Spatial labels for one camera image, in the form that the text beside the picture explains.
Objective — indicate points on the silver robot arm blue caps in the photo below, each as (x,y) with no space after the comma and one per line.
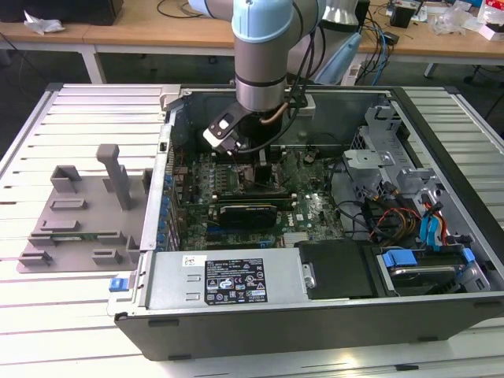
(260,67)

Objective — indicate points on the CPU socket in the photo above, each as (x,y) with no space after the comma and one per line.
(246,177)

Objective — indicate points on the black RAM slot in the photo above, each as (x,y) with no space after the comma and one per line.
(244,193)
(226,161)
(252,200)
(286,205)
(252,197)

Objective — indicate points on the silver coin cell battery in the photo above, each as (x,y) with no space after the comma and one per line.
(310,158)

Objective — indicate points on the black graphics card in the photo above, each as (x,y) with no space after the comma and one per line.
(248,216)

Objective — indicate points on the green motherboard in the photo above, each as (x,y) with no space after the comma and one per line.
(315,204)

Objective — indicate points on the blue expansion slot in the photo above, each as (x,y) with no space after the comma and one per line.
(212,227)

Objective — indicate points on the silver finned heat sink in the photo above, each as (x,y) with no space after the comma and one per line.
(297,239)

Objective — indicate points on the wooden desk white legs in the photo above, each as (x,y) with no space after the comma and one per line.
(177,37)
(39,37)

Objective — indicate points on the black tall desktop box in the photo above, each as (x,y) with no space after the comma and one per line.
(363,12)

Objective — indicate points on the black plastic shroud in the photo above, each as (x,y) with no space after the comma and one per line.
(334,271)

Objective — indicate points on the small black flat device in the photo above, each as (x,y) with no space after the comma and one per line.
(391,38)

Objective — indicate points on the grey power supply unit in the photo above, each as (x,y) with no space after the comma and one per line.
(177,275)

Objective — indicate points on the small black box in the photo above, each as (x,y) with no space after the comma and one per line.
(401,17)

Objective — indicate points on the grey parts rack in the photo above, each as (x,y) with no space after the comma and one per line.
(90,220)

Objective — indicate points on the open black PC case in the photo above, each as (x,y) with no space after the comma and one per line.
(275,334)

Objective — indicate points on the blue case latch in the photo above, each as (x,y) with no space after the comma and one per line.
(117,284)

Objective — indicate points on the hard disk blue carrier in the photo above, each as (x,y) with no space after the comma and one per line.
(421,271)

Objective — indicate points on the clear plastic bag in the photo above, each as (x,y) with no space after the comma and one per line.
(456,17)

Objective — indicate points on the black flat equipment case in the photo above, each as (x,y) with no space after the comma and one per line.
(59,10)

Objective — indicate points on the white crumpled paper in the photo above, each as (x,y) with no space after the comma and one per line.
(43,24)

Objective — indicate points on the small white box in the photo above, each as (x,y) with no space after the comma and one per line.
(492,34)

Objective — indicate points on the red white package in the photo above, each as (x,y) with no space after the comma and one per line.
(494,8)

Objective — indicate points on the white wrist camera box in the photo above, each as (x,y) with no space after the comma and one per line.
(220,126)

